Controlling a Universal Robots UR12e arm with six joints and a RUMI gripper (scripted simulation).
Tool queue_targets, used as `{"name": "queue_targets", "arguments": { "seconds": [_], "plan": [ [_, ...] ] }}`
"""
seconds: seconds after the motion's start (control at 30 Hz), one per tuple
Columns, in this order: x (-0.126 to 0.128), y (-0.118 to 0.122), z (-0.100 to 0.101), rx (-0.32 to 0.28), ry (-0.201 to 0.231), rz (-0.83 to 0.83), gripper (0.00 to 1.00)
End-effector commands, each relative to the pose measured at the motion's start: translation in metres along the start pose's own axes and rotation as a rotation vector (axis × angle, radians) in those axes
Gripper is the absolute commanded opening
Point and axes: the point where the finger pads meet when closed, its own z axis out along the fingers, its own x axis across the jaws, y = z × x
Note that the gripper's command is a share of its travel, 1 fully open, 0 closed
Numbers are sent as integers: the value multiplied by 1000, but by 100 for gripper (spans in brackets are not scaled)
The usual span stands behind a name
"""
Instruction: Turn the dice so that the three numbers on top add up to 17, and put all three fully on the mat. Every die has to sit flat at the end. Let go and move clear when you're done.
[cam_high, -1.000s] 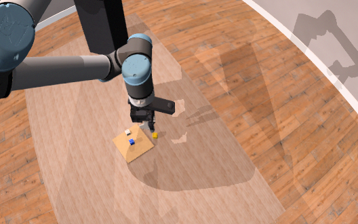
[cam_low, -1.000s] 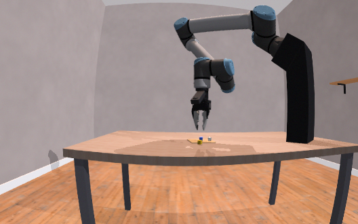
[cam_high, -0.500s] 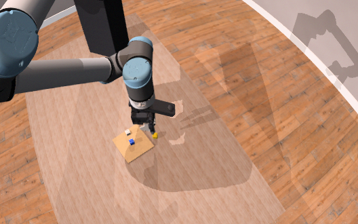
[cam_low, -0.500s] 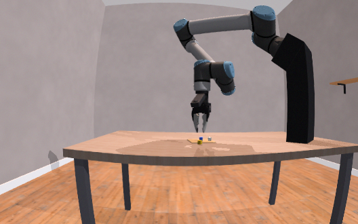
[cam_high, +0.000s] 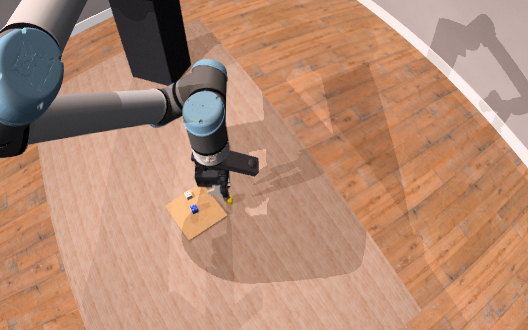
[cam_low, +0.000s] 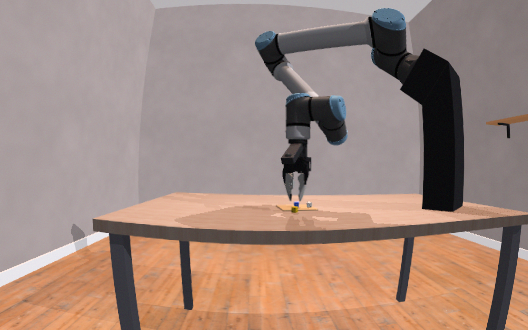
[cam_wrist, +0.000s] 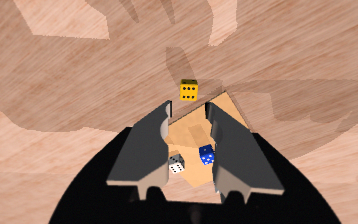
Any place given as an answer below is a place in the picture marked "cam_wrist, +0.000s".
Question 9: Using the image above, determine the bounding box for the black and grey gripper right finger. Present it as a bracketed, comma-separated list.
[205, 102, 342, 224]

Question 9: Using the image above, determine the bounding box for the tan mat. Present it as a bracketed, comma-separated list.
[164, 91, 249, 188]

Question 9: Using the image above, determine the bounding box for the blue die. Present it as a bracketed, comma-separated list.
[199, 144, 214, 165]

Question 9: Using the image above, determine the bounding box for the white die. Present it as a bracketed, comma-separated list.
[169, 154, 185, 173]

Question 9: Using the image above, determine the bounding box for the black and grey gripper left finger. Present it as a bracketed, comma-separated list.
[48, 100, 172, 224]

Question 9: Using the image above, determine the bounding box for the yellow die with black pips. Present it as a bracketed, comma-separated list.
[180, 79, 198, 101]

